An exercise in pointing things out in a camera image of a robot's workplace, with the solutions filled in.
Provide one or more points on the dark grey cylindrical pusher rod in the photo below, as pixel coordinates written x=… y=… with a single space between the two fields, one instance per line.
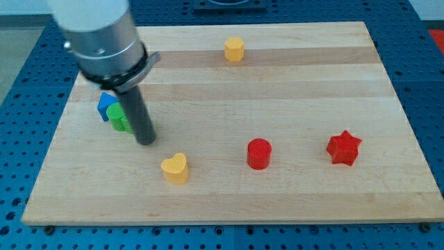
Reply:
x=137 y=115

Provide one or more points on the green star block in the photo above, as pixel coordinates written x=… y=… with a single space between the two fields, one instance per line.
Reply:
x=117 y=118

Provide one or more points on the red cylinder block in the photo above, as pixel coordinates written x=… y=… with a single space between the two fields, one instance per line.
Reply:
x=259 y=153

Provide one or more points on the red star block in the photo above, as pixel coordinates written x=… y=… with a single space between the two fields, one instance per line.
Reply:
x=343 y=148

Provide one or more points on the yellow hexagon block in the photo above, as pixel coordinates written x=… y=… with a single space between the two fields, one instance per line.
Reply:
x=234 y=49

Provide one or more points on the yellow heart block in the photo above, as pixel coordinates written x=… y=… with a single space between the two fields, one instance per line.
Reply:
x=175 y=169

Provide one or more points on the blue block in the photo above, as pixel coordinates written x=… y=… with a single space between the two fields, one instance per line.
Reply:
x=105 y=101

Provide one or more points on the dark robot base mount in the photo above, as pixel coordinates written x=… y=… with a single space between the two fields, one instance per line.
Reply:
x=228 y=5

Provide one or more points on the wooden board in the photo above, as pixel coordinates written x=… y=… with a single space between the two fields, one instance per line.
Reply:
x=296 y=86

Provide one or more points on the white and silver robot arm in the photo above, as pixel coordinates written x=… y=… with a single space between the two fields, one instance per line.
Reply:
x=103 y=38

